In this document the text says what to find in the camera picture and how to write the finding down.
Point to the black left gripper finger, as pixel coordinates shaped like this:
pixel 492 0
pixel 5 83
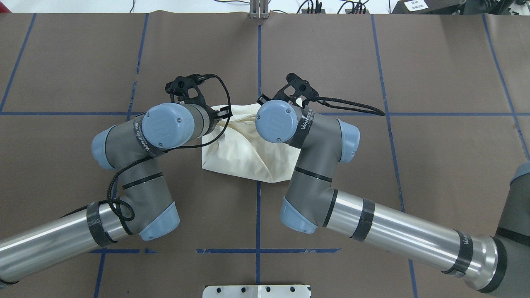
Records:
pixel 222 113

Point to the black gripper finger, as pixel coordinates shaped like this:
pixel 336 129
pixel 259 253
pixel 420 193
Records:
pixel 262 100

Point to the cream long-sleeve cat shirt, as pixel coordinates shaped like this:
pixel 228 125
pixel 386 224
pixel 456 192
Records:
pixel 242 152

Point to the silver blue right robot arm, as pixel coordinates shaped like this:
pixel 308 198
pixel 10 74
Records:
pixel 405 205

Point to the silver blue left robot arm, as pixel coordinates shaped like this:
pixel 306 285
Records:
pixel 138 200

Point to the black device with label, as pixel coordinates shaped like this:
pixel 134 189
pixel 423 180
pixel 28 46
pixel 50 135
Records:
pixel 435 7

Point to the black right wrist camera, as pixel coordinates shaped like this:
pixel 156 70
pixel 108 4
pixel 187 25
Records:
pixel 296 91

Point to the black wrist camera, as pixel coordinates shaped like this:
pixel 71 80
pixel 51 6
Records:
pixel 179 89
pixel 296 91

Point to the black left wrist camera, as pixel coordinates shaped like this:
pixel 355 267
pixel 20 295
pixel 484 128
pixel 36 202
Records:
pixel 179 89

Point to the grey aluminium frame post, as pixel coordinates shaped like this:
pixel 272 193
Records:
pixel 259 9

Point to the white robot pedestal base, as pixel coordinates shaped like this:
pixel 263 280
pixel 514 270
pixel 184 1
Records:
pixel 258 291

